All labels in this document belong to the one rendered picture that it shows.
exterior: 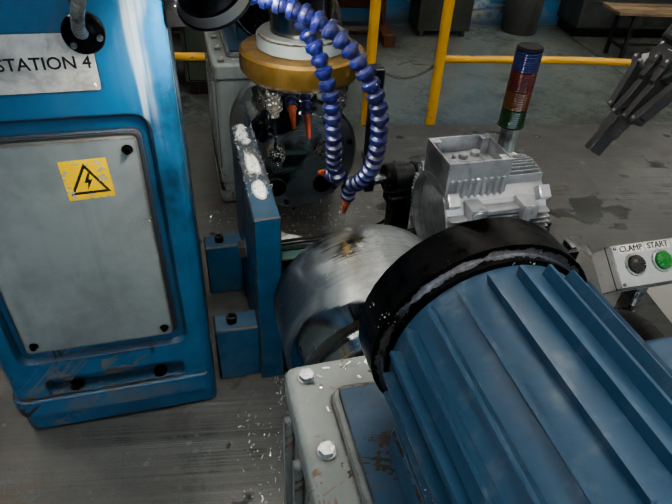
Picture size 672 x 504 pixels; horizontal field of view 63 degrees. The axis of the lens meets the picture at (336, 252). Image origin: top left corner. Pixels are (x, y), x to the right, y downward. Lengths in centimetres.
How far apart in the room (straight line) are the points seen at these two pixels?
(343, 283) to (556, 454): 40
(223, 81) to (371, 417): 95
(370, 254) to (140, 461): 50
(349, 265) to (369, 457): 27
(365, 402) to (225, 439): 46
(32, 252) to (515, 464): 62
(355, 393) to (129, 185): 37
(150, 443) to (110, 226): 39
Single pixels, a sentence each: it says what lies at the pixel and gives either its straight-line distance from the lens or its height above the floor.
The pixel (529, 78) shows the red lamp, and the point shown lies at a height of 115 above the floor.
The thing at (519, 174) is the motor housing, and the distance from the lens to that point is 106.
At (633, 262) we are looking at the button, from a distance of 97.
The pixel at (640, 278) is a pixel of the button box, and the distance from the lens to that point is 99.
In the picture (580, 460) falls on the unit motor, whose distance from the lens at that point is 32.
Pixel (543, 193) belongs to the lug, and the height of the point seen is 108.
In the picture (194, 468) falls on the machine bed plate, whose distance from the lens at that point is 94.
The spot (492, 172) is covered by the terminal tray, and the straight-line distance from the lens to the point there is 101.
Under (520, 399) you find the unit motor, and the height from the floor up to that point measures 134.
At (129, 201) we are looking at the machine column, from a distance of 72.
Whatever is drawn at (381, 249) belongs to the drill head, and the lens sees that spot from 71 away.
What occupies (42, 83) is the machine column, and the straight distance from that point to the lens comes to 67.
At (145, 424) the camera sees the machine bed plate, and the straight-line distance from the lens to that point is 100.
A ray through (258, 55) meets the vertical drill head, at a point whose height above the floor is 133.
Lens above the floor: 159
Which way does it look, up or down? 38 degrees down
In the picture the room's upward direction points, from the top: 3 degrees clockwise
